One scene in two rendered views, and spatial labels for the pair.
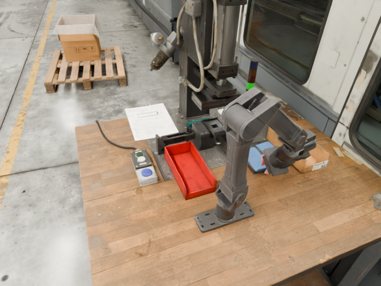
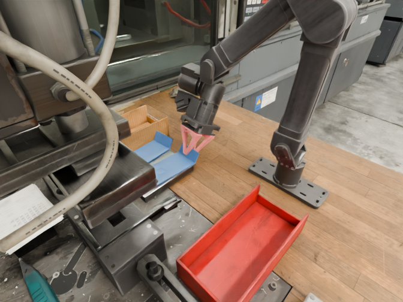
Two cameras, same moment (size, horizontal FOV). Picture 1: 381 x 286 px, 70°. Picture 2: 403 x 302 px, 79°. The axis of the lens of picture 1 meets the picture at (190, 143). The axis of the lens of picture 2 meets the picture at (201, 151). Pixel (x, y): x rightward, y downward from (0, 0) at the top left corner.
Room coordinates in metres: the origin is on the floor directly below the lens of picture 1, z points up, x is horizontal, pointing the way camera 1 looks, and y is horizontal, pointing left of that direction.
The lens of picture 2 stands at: (0.97, 0.21, 1.36)
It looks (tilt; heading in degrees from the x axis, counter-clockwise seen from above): 38 degrees down; 247
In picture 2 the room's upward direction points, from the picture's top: straight up
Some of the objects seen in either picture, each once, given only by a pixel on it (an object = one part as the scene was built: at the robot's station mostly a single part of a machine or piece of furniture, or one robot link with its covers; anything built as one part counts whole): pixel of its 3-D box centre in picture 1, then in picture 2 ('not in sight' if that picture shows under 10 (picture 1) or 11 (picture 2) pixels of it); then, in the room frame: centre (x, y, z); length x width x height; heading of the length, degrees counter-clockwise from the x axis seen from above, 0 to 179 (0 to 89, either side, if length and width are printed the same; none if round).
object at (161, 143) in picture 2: (273, 151); (145, 150); (0.90, -0.35, 0.93); 0.15 x 0.07 x 0.03; 26
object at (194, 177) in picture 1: (188, 168); (246, 243); (0.79, 0.00, 0.93); 0.25 x 0.12 x 0.06; 23
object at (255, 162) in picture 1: (256, 157); (169, 163); (0.86, -0.27, 0.93); 0.15 x 0.07 x 0.03; 19
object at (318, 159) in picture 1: (295, 146); (124, 135); (0.94, -0.46, 0.93); 0.25 x 0.13 x 0.08; 23
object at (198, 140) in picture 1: (216, 133); (114, 231); (1.02, -0.12, 0.94); 0.20 x 0.10 x 0.07; 113
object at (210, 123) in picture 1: (216, 125); (108, 217); (1.02, -0.12, 0.98); 0.20 x 0.10 x 0.01; 113
